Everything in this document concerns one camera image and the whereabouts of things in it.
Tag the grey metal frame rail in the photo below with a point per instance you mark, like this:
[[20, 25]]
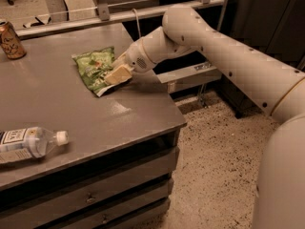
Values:
[[104, 17]]

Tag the dark grey cabinet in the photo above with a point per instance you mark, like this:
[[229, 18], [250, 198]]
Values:
[[270, 26]]

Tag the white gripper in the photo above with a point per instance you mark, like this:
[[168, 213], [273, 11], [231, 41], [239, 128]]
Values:
[[134, 56]]

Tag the green jalapeno chip bag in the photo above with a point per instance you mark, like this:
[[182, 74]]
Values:
[[93, 67]]

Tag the grey drawer cabinet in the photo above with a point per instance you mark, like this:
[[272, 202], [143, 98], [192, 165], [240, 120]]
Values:
[[98, 185]]

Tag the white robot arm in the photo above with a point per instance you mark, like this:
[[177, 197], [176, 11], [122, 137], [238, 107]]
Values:
[[280, 189]]

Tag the brown soda can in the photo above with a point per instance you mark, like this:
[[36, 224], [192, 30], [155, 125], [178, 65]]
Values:
[[10, 41]]

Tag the clear plastic water bottle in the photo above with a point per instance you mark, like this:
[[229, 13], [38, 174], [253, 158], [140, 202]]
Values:
[[29, 143]]

